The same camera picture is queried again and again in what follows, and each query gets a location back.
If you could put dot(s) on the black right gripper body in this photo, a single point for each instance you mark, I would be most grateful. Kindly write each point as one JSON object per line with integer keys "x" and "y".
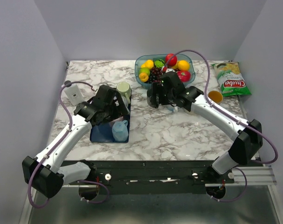
{"x": 166, "y": 97}

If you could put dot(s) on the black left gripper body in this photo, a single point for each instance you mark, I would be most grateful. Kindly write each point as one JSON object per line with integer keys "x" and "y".
{"x": 113, "y": 111}

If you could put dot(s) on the white and blue mug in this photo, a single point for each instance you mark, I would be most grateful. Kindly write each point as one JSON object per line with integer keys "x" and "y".
{"x": 172, "y": 108}

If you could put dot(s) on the light green mug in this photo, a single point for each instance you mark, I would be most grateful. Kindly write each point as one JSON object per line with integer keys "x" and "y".
{"x": 125, "y": 90}

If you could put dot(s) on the light blue faceted mug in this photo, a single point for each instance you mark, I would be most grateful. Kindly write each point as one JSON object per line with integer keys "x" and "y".
{"x": 119, "y": 131}

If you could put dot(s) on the iridescent blue mug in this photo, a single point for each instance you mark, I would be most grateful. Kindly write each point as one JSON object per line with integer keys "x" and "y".
{"x": 215, "y": 96}

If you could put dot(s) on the dark grey mug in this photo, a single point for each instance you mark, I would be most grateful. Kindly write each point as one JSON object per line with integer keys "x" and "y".
{"x": 152, "y": 99}

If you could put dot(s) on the grey blue mug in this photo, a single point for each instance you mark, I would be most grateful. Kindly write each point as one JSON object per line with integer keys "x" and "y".
{"x": 126, "y": 104}

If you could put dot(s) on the pink purple mug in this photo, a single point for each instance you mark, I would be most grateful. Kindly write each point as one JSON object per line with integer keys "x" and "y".
{"x": 116, "y": 120}

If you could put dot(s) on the cream mug black handle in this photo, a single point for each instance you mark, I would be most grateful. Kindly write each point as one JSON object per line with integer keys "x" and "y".
{"x": 189, "y": 112}

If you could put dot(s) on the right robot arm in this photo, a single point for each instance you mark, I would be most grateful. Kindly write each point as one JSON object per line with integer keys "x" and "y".
{"x": 244, "y": 134}

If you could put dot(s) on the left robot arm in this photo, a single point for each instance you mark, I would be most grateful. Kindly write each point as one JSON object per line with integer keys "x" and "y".
{"x": 44, "y": 172}

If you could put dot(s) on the dark grape bunch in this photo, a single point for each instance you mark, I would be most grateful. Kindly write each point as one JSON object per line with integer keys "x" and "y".
{"x": 154, "y": 76}

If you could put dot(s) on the small orange fruit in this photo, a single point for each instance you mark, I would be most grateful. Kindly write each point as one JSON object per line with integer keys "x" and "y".
{"x": 143, "y": 77}

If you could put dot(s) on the red dragon fruit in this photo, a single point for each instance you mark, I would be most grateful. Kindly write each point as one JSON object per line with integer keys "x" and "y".
{"x": 185, "y": 76}

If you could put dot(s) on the teal plastic fruit container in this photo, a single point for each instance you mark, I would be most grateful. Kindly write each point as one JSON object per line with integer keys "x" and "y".
{"x": 143, "y": 59}

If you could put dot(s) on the green lime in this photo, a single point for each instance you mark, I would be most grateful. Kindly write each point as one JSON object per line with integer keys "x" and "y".
{"x": 144, "y": 70}

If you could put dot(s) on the green toy watermelon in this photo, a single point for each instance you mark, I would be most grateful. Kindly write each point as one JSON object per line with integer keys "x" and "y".
{"x": 159, "y": 63}

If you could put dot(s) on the small yellow lemon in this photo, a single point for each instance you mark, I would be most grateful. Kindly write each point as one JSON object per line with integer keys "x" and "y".
{"x": 148, "y": 64}

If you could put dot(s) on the large yellow lemon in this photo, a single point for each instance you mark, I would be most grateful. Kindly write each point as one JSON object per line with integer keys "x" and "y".
{"x": 183, "y": 65}

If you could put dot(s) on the red apple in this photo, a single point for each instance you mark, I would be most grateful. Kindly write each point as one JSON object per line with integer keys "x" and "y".
{"x": 171, "y": 60}

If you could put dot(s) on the dark blue tray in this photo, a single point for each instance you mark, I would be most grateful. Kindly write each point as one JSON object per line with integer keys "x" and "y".
{"x": 103, "y": 133}

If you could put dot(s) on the white plastic bottle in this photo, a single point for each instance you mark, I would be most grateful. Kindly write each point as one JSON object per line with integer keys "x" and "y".
{"x": 73, "y": 93}

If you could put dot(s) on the green cassava chips bag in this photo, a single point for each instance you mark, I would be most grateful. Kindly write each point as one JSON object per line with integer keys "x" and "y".
{"x": 230, "y": 79}

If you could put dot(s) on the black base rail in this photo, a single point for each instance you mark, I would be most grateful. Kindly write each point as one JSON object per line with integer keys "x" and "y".
{"x": 152, "y": 177}

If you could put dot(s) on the aluminium frame rail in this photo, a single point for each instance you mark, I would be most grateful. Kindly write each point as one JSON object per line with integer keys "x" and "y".
{"x": 249, "y": 200}

